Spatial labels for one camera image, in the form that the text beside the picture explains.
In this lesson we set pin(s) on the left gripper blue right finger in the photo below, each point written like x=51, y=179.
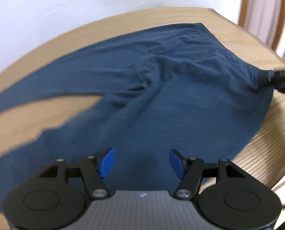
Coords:
x=189, y=171

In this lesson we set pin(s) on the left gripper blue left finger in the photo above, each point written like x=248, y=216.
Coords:
x=94, y=169

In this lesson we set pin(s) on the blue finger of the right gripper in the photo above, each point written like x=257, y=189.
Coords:
x=272, y=77

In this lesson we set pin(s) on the dark blue pants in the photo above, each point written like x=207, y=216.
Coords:
x=170, y=87

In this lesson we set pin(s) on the wooden door frame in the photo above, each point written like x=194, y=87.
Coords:
x=265, y=19

